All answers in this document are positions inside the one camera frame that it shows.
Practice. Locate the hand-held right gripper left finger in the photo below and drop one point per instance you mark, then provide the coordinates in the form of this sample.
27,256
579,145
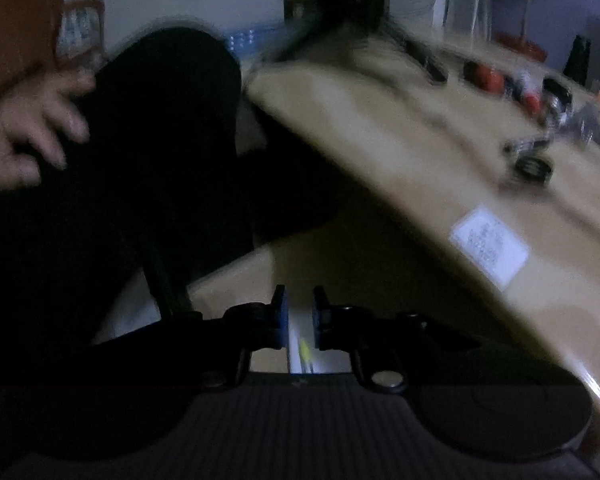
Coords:
279,320

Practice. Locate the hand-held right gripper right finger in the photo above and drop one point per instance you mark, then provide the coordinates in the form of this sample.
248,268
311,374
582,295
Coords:
320,320

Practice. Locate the yellow marker pen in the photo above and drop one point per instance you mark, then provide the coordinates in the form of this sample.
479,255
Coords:
305,352

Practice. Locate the white red glue tube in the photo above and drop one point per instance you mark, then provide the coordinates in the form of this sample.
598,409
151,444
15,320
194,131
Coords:
530,97

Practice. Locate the person's left hand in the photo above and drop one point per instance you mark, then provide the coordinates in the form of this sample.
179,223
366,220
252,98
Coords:
15,135

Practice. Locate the blue plastic jug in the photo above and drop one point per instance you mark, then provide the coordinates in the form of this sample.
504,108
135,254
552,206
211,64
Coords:
260,40

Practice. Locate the white sheet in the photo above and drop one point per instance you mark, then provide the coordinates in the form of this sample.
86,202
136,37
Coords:
125,305

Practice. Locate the small red black gadget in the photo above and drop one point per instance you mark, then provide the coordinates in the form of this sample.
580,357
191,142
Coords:
485,76

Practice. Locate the terracotta plant pot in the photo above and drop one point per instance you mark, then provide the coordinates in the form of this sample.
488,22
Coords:
520,45

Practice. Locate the white printed card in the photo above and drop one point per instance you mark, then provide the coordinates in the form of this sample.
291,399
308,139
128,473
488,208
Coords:
490,247

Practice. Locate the person's black trouser leg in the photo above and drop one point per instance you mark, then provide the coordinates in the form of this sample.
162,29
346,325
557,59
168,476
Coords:
155,160

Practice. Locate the black oval case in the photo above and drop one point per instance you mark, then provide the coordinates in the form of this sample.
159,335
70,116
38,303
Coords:
557,92

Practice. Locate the silver metal tool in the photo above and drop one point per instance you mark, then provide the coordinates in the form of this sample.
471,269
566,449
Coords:
525,145

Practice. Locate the black speaker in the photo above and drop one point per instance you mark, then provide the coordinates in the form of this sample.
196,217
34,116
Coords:
577,60

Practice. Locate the orange printed carton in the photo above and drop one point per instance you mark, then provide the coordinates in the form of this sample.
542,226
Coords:
82,30

